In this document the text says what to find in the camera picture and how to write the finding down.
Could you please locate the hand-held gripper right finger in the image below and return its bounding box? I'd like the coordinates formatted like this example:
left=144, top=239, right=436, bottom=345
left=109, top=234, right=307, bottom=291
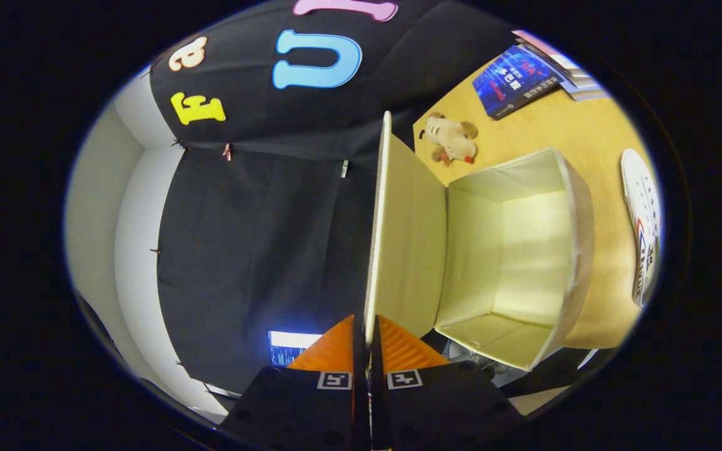
left=371, top=315, right=525, bottom=451

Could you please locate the white middle book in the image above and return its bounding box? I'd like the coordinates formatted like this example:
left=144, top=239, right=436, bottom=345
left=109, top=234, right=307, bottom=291
left=549, top=60, right=600, bottom=88

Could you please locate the light blue book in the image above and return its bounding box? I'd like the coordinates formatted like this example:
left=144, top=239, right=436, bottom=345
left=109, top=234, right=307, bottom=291
left=562, top=75, right=612, bottom=102

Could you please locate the beige fabric storage box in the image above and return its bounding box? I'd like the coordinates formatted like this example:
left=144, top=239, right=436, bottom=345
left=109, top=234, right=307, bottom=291
left=364, top=111, right=595, bottom=371

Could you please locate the computer monitor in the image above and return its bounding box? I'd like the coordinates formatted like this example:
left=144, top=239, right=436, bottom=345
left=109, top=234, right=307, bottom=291
left=268, top=330, right=324, bottom=368

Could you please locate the brown plush dog toy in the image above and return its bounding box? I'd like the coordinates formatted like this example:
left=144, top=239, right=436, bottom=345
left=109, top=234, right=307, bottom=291
left=419, top=113, right=479, bottom=167

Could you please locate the dark blue book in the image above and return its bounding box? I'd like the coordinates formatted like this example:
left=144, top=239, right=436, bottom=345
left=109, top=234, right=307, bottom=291
left=472, top=44, right=565, bottom=120

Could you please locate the white canvas shoe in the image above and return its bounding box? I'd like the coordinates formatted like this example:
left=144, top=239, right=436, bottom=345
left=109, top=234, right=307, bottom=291
left=620, top=148, right=663, bottom=308

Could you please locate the pink cover book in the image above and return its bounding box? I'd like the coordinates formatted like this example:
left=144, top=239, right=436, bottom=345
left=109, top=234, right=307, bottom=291
left=513, top=29, right=584, bottom=73

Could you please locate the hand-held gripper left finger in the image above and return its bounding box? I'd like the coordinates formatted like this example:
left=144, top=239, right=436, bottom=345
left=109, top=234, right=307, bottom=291
left=219, top=315, right=372, bottom=451

